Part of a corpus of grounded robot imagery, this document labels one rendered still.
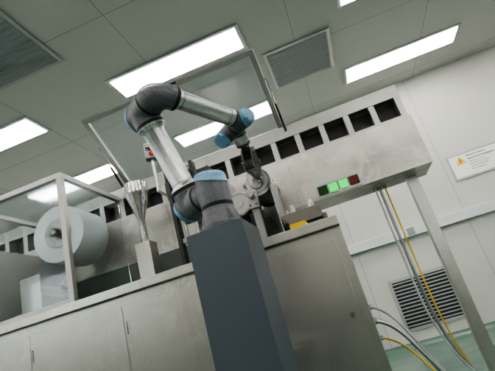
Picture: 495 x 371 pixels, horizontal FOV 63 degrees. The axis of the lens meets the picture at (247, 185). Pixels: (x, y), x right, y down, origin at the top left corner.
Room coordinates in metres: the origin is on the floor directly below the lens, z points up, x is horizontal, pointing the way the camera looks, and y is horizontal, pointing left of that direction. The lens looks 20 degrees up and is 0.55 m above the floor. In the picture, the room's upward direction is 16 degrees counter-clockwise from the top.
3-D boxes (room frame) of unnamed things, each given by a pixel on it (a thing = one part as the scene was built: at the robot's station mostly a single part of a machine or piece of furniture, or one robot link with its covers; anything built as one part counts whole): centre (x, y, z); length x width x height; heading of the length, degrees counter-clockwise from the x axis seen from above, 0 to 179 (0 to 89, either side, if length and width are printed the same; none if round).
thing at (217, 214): (1.36, 0.12, 0.95); 0.15 x 0.15 x 0.10
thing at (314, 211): (2.06, -0.26, 1.00); 0.40 x 0.16 x 0.06; 169
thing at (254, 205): (1.90, -0.01, 1.05); 0.06 x 0.05 x 0.31; 169
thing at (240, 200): (2.08, 0.04, 1.18); 0.26 x 0.12 x 0.12; 169
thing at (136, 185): (2.17, 0.64, 1.50); 0.14 x 0.14 x 0.06
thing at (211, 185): (1.37, 0.13, 1.07); 0.13 x 0.12 x 0.14; 43
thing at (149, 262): (2.17, 0.64, 1.19); 0.14 x 0.14 x 0.57
